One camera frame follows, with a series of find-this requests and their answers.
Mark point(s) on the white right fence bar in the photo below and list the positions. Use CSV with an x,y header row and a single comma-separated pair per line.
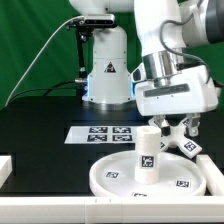
x,y
213,176

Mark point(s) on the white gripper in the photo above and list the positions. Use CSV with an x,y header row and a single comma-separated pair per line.
x,y
190,91

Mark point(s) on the white left fence bar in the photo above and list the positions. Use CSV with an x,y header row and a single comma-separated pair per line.
x,y
5,168

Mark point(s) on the white marker sheet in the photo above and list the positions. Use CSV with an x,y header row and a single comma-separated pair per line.
x,y
101,135

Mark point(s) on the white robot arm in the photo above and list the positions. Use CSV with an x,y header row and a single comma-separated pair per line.
x,y
139,54

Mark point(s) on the white round table top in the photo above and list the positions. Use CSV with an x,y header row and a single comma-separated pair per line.
x,y
114,175

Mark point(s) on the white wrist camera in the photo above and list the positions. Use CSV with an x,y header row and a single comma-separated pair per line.
x,y
138,75

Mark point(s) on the black camera stand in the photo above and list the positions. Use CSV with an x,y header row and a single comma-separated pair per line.
x,y
81,50

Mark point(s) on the white fence bar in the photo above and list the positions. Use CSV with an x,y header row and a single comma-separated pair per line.
x,y
5,168
99,210
213,176

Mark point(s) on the white table base piece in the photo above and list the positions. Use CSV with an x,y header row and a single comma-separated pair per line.
x,y
180,138

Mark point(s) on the white front fence bar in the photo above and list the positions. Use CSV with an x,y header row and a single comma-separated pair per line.
x,y
99,210

